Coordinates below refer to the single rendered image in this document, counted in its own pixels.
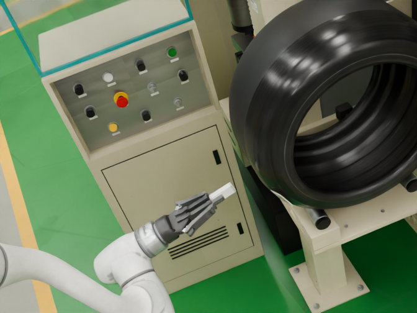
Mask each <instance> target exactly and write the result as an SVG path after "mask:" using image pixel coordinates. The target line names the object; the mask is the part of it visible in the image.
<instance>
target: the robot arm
mask: <svg viewBox="0 0 417 313"><path fill-rule="evenodd" d="M235 192H236V189H235V188H234V187H233V185H232V184H231V183H228V184H226V185H224V186H223V187H222V188H220V189H217V190H215V191H214V192H212V193H210V194H208V193H206V192H205V191H203V192H201V193H198V194H196V195H194V196H191V197H189V198H187V199H185V200H183V201H176V202H175V205H176V208H175V210H173V211H172V213H170V215H163V216H162V217H160V218H159V219H157V220H156V221H155V222H154V221H149V222H148V223H146V224H145V225H143V226H142V227H140V228H138V229H136V231H134V232H131V233H129V234H125V235H123V236H121V237H120V238H118V239H117V240H115V241H113V242H112V243H111V244H110V245H108V246H107V247H106V248H105V249H103V251H101V252H100V254H98V256H96V258H95V260H94V270H95V272H96V275H97V277H98V278H99V280H100V281H101V282H103V283H105V284H115V283H118V284H119V286H120V287H121V289H122V291H123V292H122V294H121V295H120V296H119V295H116V294H114V293H112V292H111V291H109V290H108V289H106V288H105V287H103V286H101V285H100V284H99V283H97V282H95V281H94V280H92V279H91V278H89V277H88V276H86V275H85V274H83V273H82V272H80V271H79V270H77V269H76V268H74V267H72V266H71V265H69V264H68V263H66V262H65V261H63V260H61V259H59V258H57V257H55V256H53V255H51V254H49V253H46V252H43V251H40V250H36V249H32V248H25V247H18V246H13V245H7V244H4V243H0V289H1V288H3V287H6V286H8V285H11V284H14V283H18V282H20V281H23V280H26V279H34V280H38V281H41V282H44V283H47V284H49V285H50V286H53V287H54V288H57V289H58V290H60V291H62V292H63V293H65V294H67V295H69V296H71V297H73V298H75V299H76V300H78V301H80V302H82V303H83V304H85V305H87V306H89V307H91V308H93V309H94V310H96V311H98V312H100V313H175V311H174V307H173V304H172V302H171V299H170V297H169V294H168V292H167V290H166V288H165V287H164V285H163V283H162V281H161V280H160V279H159V278H158V276H157V274H156V272H155V270H154V268H153V265H152V262H151V259H152V258H153V257H155V256H156V255H157V254H159V253H161V252H162V251H164V250H165V249H167V248H168V244H169V243H171V242H173V241H175V240H176V239H178V238H179V235H181V234H187V235H188V236H190V237H191V236H193V234H194V232H195V231H196V230H197V229H198V228H199V227H200V226H201V225H202V224H204V223H205V222H206V221H207V220H208V219H209V218H211V216H213V215H214V213H216V211H215V209H217V206H216V205H218V204H219V203H221V202H222V201H224V200H225V198H227V197H228V196H230V195H231V194H233V193H235Z"/></svg>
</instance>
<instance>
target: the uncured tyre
mask: <svg viewBox="0 0 417 313"><path fill-rule="evenodd" d="M370 66H374V67H373V71H372V76H371V79H370V82H369V85H368V87H367V89H366V91H365V93H364V95H363V96H362V97H361V99H360V101H359V102H358V103H357V104H356V106H355V107H354V108H353V109H352V111H351V112H350V113H348V114H347V115H346V116H345V117H344V118H342V119H341V120H340V121H339V122H337V123H335V124H334V125H332V126H331V127H329V128H327V129H325V130H322V131H321V132H317V133H315V134H311V135H305V136H297V132H298V130H299V127H300V125H301V123H302V121H303V119H304V118H305V116H306V114H307V113H308V111H309V110H310V109H311V107H312V106H313V105H314V103H316V101H317V100H318V99H319V98H320V97H321V96H322V95H323V94H324V93H325V92H326V91H327V90H329V88H330V87H332V86H333V85H334V84H336V83H337V82H338V81H340V80H342V79H343V78H345V77H347V76H349V75H350V74H352V73H354V72H357V71H359V70H361V69H364V68H367V67H370ZM229 112H230V122H231V127H232V130H233V133H234V135H235V138H236V140H237V142H238V143H239V145H240V147H241V149H242V150H243V152H244V154H245V155H246V157H247V159H248V160H249V162H250V164H251V166H252V167H253V169H254V170H255V172H256V174H257V176H258V177H259V179H260V180H261V181H262V183H263V184H264V185H265V186H266V187H267V188H268V189H269V190H272V191H274V192H276V193H278V194H280V195H281V196H283V197H284V198H285V199H286V200H288V201H289V202H290V203H291V204H293V205H295V206H298V207H304V208H307V209H335V208H342V207H349V206H354V205H357V204H360V203H363V202H366V201H369V200H371V199H373V198H375V197H377V196H379V195H381V194H383V193H385V192H387V191H388V190H390V189H392V188H393V187H395V186H396V185H397V184H399V183H400V182H402V181H403V180H404V179H405V178H407V177H408V176H409V175H410V174H411V173H412V172H414V170H415V169H417V21H415V20H414V19H412V18H410V17H409V16H407V15H406V14H404V13H402V12H401V11H399V10H398V9H396V8H395V7H393V6H391V5H390V4H389V3H387V2H385V1H383V0H303V1H300V2H298V3H296V4H294V5H293V6H290V7H289V8H287V9H286V10H284V11H282V12H281V13H280V14H278V15H277V16H275V18H273V19H272V20H271V21H270V22H268V23H267V24H266V25H265V26H264V27H263V28H262V29H261V30H260V31H259V32H258V34H257V35H256V36H255V37H254V38H253V39H252V41H251V42H250V44H249V45H248V46H247V48H246V50H245V51H244V53H243V54H242V56H241V58H240V60H239V62H238V64H237V67H236V70H235V72H234V75H233V78H232V81H231V86H230V93H229ZM296 136H297V137H296Z"/></svg>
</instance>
